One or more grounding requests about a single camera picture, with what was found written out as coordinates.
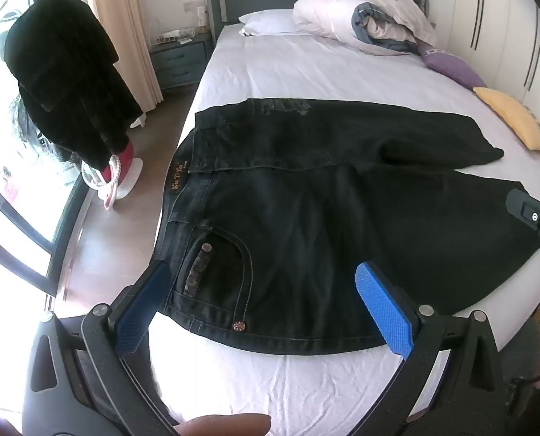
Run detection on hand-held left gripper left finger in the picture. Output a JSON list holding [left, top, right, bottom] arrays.
[[22, 261, 180, 436]]

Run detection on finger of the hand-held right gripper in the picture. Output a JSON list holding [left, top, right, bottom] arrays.
[[506, 188, 540, 233]]

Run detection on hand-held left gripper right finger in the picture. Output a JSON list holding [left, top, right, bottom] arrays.
[[355, 261, 511, 436]]

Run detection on black denim pants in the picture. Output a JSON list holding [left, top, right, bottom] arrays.
[[154, 97, 540, 359]]

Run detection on person's left hand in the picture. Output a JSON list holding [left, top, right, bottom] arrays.
[[179, 412, 273, 436]]

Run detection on yellow cushion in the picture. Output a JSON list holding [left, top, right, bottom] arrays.
[[472, 86, 540, 153]]

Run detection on person in grey jacket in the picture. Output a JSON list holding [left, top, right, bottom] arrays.
[[499, 313, 540, 423]]

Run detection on red white stand base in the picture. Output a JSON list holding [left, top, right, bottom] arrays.
[[80, 142, 147, 212]]

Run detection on purple cushion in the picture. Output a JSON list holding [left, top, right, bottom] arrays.
[[418, 41, 488, 90]]

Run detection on white wardrobe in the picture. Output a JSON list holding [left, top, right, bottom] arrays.
[[427, 0, 540, 146]]

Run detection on bed with white sheet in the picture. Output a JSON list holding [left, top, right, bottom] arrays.
[[136, 20, 540, 432]]

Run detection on black fur coat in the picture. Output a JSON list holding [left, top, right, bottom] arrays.
[[4, 0, 144, 170]]

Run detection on rolled white grey duvet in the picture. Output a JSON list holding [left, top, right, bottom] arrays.
[[293, 0, 439, 57]]

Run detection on grey nightstand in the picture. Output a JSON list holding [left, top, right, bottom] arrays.
[[149, 32, 215, 90]]

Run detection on clear organizer box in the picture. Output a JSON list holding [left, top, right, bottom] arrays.
[[154, 27, 197, 45]]

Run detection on beige curtain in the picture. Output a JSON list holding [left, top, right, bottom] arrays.
[[65, 0, 165, 114]]

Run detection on white pillow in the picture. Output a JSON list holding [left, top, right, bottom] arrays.
[[238, 9, 305, 37]]

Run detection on thin black cable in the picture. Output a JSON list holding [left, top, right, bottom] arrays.
[[508, 368, 540, 391]]

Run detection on black window frame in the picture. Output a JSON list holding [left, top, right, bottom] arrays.
[[0, 0, 93, 300]]

